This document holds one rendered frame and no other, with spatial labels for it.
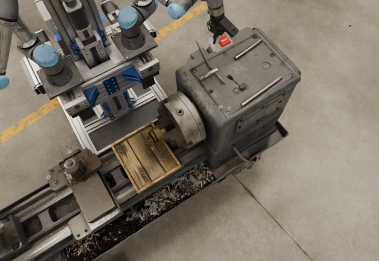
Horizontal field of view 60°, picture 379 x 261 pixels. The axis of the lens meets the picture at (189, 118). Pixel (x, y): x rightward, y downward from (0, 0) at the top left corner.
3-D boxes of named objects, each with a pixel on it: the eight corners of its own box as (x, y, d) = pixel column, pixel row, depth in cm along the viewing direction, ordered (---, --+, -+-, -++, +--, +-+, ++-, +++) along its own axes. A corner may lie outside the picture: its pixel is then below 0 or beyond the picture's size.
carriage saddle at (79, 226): (90, 149, 207) (87, 146, 202) (124, 213, 190) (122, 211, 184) (45, 175, 201) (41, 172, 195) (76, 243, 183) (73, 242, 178)
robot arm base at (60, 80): (43, 73, 197) (36, 62, 189) (66, 61, 201) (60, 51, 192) (52, 91, 192) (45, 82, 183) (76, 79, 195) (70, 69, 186)
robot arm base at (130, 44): (117, 37, 208) (114, 26, 199) (139, 27, 211) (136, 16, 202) (128, 53, 202) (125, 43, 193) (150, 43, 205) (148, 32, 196)
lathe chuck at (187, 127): (172, 106, 210) (171, 85, 181) (199, 147, 202) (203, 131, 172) (159, 113, 208) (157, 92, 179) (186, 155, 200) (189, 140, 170)
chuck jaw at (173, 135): (179, 124, 186) (190, 139, 181) (180, 129, 191) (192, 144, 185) (163, 134, 184) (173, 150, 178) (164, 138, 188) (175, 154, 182)
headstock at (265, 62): (246, 58, 235) (254, 20, 200) (290, 107, 217) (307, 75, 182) (175, 98, 222) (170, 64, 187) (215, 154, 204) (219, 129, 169)
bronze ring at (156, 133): (160, 120, 186) (146, 128, 184) (168, 133, 182) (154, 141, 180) (162, 127, 194) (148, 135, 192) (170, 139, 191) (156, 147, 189)
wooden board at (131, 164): (152, 123, 214) (151, 120, 211) (181, 168, 201) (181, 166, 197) (111, 146, 208) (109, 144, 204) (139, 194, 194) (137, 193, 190)
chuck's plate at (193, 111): (176, 104, 211) (177, 82, 182) (203, 144, 203) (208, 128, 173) (172, 106, 210) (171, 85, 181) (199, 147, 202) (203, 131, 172)
